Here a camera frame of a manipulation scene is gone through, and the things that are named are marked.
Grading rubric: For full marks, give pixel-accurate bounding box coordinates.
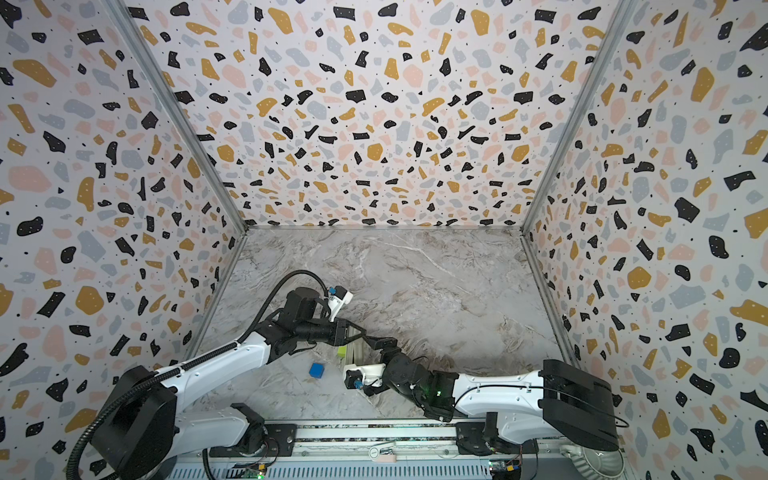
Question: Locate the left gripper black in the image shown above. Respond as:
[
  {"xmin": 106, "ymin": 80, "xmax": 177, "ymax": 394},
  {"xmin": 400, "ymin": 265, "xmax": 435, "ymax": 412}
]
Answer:
[{"xmin": 296, "ymin": 316, "xmax": 366, "ymax": 347}]

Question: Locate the white remote control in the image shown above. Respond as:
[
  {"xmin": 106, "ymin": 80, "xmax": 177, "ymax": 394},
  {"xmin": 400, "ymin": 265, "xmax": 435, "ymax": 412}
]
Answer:
[{"xmin": 351, "ymin": 353, "xmax": 378, "ymax": 366}]

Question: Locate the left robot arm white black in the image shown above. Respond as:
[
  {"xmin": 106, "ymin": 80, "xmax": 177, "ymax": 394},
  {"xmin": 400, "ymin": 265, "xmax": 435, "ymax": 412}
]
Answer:
[{"xmin": 86, "ymin": 286, "xmax": 364, "ymax": 479}]

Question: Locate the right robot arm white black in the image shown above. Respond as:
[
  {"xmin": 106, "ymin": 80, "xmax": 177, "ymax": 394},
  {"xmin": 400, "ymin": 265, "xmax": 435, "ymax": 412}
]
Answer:
[{"xmin": 344, "ymin": 338, "xmax": 619, "ymax": 452}]

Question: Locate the blue cube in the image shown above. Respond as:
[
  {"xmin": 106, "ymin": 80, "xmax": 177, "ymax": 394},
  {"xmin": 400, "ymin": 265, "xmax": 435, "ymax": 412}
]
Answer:
[{"xmin": 309, "ymin": 363, "xmax": 325, "ymax": 379}]

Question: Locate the grey ribbed fan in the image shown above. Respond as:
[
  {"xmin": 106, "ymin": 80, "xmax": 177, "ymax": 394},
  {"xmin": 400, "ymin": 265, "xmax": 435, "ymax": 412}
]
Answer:
[{"xmin": 560, "ymin": 444, "xmax": 625, "ymax": 480}]

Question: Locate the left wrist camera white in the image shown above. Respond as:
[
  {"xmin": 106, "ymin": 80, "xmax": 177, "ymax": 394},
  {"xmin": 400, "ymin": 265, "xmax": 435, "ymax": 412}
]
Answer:
[{"xmin": 327, "ymin": 286, "xmax": 353, "ymax": 322}]

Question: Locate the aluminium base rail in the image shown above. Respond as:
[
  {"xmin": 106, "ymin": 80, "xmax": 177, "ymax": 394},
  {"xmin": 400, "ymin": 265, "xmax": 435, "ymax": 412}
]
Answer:
[{"xmin": 119, "ymin": 416, "xmax": 625, "ymax": 480}]

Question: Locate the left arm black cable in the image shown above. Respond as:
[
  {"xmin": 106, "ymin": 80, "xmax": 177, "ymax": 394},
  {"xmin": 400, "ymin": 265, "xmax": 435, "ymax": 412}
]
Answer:
[{"xmin": 65, "ymin": 269, "xmax": 330, "ymax": 480}]

